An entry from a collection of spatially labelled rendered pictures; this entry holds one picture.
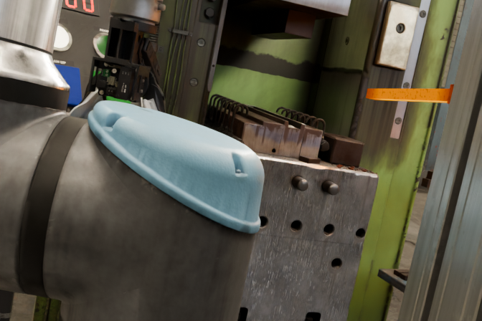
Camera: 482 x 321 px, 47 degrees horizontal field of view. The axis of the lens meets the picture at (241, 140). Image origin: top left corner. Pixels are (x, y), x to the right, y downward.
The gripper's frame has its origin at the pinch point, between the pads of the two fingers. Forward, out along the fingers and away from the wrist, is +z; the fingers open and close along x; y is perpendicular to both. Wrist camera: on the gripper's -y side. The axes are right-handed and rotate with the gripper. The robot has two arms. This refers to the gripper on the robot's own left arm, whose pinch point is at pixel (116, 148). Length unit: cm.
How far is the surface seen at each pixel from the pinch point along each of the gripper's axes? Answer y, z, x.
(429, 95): -22, -18, 50
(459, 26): -714, -142, 221
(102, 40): -18.9, -16.7, -12.3
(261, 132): -44.3, -3.2, 19.6
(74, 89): -9.9, -7.1, -12.5
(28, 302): -125, 93, -66
